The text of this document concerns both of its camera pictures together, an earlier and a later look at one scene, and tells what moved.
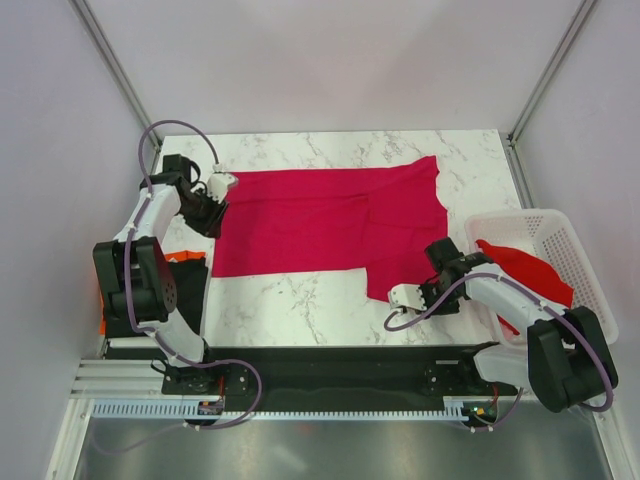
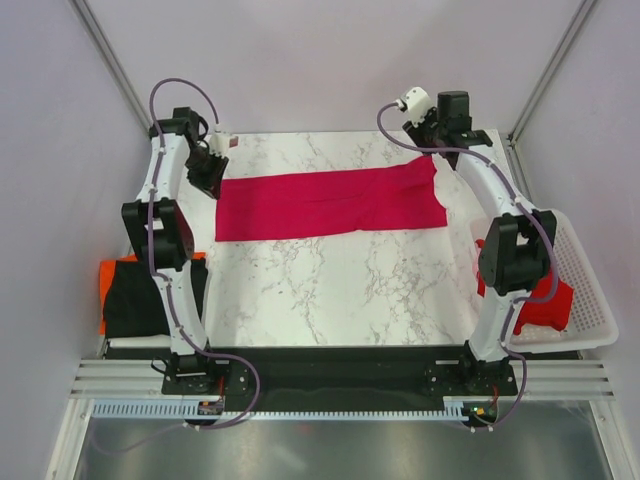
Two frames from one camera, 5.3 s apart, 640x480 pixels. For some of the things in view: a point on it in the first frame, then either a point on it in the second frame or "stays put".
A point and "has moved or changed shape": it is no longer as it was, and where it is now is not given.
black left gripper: (212, 225) -> (211, 184)
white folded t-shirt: (133, 342) stays put
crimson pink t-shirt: (389, 219) has moved or changed shape
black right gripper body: (448, 305) -> (425, 133)
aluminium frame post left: (115, 71) stays put
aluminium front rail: (117, 378) stays put
